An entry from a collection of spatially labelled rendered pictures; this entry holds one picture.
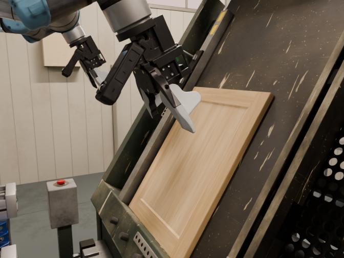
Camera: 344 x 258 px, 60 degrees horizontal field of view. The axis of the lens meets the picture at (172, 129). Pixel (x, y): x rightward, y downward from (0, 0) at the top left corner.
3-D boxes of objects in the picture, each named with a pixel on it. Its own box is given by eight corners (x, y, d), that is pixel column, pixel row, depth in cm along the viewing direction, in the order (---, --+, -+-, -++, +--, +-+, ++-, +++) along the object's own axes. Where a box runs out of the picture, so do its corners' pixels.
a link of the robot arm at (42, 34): (8, 21, 100) (37, 6, 100) (24, 26, 111) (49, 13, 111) (21, 43, 102) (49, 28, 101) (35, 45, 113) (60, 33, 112)
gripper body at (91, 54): (107, 63, 114) (91, 34, 109) (87, 74, 111) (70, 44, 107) (103, 64, 120) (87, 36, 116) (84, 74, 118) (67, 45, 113)
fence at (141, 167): (125, 199, 130) (117, 196, 128) (227, 16, 138) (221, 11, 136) (129, 204, 125) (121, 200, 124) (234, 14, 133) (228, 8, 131)
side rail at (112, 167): (120, 186, 155) (101, 177, 150) (219, 7, 164) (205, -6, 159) (123, 190, 149) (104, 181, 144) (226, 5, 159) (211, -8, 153)
